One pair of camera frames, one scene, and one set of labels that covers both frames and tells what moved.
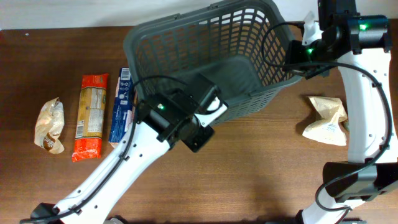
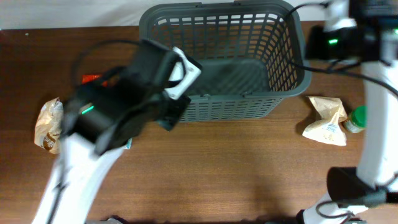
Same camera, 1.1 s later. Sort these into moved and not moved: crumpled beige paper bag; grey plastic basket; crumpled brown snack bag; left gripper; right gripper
Moved: left gripper; right gripper; grey plastic basket
Not moved: crumpled beige paper bag; crumpled brown snack bag
